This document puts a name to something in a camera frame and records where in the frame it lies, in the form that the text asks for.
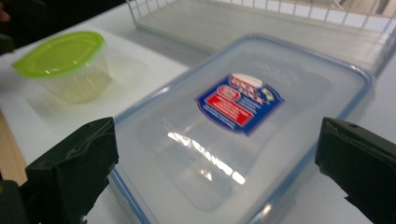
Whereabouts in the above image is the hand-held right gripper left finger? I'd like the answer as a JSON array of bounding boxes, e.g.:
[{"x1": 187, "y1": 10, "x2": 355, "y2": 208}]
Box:
[{"x1": 25, "y1": 117, "x2": 120, "y2": 224}]

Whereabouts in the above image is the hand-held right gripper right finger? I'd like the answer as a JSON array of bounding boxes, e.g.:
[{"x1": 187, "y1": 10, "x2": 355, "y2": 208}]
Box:
[{"x1": 315, "y1": 117, "x2": 396, "y2": 224}]

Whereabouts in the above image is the clear rectangular container blue-rimmed lid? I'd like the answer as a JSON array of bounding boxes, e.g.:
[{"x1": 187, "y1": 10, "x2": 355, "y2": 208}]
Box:
[{"x1": 106, "y1": 34, "x2": 375, "y2": 224}]

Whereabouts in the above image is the clear round container green lid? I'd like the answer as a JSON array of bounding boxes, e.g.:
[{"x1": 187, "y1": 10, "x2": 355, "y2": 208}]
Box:
[{"x1": 11, "y1": 30, "x2": 113, "y2": 105}]

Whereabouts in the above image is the white board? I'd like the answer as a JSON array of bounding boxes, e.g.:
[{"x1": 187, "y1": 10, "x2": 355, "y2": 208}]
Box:
[{"x1": 0, "y1": 22, "x2": 191, "y2": 166}]

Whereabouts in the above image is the white wire dish rack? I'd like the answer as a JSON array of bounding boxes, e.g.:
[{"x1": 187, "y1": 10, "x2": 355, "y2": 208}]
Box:
[{"x1": 125, "y1": 0, "x2": 396, "y2": 78}]

